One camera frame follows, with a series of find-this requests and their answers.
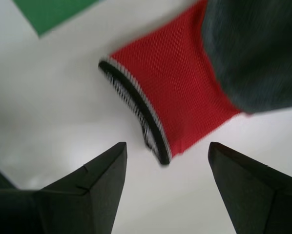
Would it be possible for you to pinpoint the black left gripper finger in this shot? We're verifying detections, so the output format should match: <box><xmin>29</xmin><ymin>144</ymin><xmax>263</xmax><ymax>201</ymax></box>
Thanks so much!
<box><xmin>208</xmin><ymin>141</ymin><xmax>292</xmax><ymax>234</ymax></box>
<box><xmin>0</xmin><ymin>141</ymin><xmax>127</xmax><ymax>234</ymax></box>

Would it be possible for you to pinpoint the red and black work glove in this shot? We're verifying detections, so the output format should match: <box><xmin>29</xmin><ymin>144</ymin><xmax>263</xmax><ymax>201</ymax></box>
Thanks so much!
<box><xmin>98</xmin><ymin>0</ymin><xmax>292</xmax><ymax>167</ymax></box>

